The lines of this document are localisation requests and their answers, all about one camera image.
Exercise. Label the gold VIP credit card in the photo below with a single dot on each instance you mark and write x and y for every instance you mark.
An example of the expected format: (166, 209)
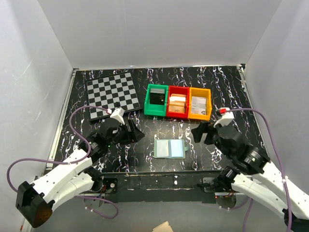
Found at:
(177, 107)

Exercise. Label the orange plastic bin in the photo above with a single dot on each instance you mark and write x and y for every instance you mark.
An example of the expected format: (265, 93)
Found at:
(200, 92)

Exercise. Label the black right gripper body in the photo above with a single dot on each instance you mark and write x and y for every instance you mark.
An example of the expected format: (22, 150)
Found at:
(216, 142)

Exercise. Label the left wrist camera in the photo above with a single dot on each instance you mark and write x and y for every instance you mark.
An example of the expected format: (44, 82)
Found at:
(117, 114)

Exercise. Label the black cards stack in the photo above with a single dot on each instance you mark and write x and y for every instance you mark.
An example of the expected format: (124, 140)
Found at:
(158, 90)

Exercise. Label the red plastic bin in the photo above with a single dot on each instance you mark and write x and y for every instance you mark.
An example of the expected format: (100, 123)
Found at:
(178, 90)

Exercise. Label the green plastic bin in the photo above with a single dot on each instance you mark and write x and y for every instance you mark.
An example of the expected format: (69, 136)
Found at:
(153, 109)

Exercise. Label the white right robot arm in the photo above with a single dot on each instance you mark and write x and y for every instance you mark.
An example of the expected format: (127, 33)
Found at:
(254, 175)

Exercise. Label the black VIP credit card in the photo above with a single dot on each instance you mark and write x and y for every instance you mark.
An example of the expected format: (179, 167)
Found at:
(157, 98)

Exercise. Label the mint green card holder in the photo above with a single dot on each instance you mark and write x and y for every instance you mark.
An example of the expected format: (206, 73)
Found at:
(170, 149)

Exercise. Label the cardboard piece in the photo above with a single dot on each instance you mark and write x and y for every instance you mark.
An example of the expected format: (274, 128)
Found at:
(163, 227)

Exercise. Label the orange white cards stack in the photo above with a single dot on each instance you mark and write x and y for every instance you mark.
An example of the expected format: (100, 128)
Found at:
(177, 98)

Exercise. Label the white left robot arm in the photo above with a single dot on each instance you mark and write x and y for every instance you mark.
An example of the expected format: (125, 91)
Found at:
(36, 201)

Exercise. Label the black grey chessboard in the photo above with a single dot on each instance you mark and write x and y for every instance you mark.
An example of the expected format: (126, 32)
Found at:
(111, 92)

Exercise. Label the black mounting base rail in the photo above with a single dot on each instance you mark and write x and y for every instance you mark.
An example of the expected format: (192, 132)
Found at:
(183, 186)

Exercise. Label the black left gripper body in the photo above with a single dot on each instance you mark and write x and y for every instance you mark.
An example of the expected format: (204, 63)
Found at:
(122, 137)

